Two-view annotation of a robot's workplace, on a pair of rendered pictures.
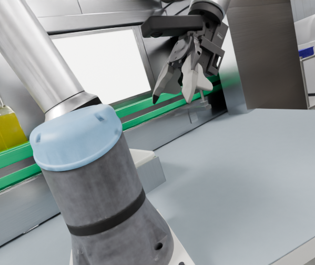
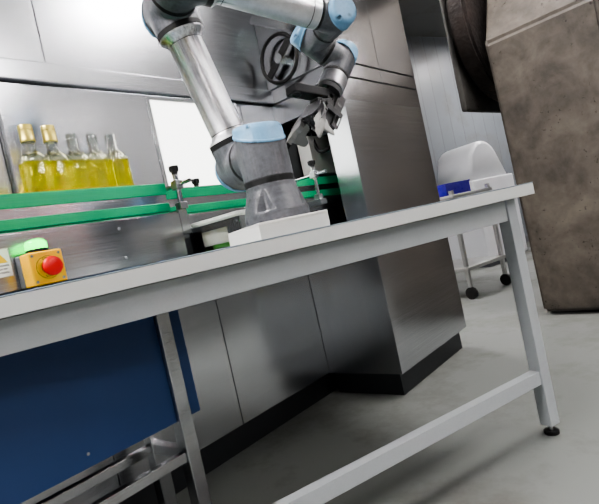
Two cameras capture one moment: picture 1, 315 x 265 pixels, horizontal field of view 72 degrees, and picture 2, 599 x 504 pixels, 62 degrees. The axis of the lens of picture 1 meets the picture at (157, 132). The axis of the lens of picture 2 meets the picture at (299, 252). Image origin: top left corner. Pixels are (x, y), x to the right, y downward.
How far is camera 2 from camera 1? 0.95 m
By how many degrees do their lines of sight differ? 18
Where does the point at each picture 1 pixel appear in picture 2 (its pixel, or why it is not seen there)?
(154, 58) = not seen: hidden behind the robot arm
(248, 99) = (369, 201)
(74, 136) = (269, 126)
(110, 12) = not seen: hidden behind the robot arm
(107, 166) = (281, 146)
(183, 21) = (315, 89)
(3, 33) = (202, 77)
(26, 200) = (151, 232)
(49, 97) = (224, 121)
